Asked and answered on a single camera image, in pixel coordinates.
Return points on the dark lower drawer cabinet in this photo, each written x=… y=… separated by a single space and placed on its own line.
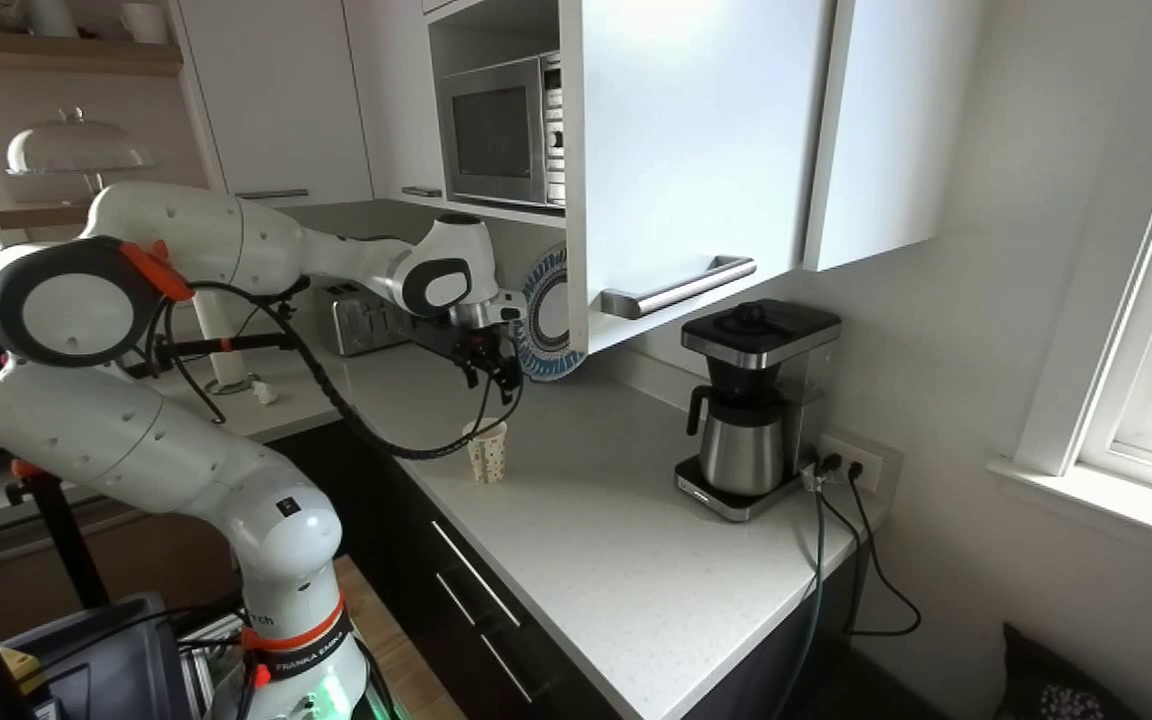
x=401 y=563

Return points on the white upper cabinet body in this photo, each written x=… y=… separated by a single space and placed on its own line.
x=390 y=94

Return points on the dotted white paper cup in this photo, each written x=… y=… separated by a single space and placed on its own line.
x=491 y=458

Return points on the white framed window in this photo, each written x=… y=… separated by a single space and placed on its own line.
x=1137 y=361

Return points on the silver toaster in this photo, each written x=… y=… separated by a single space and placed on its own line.
x=361 y=323

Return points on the black bag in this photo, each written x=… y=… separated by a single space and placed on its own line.
x=98 y=661

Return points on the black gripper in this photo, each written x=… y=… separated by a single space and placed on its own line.
x=491 y=347

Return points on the black tripod stand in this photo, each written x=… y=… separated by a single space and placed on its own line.
x=51 y=522

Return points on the steel black coffee maker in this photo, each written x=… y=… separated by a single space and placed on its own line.
x=742 y=425

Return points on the blue white decorative plate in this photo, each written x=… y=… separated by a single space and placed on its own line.
x=552 y=323

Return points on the white open cabinet door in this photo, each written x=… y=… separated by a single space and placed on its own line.
x=696 y=144

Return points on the glass cake dome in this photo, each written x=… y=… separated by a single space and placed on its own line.
x=71 y=144

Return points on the silver microwave oven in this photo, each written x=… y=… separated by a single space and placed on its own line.
x=500 y=129

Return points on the white wall power outlet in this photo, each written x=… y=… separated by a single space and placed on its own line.
x=861 y=461

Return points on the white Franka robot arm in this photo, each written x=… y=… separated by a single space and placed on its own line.
x=137 y=441

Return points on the wooden wall shelf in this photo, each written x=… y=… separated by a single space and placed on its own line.
x=58 y=55

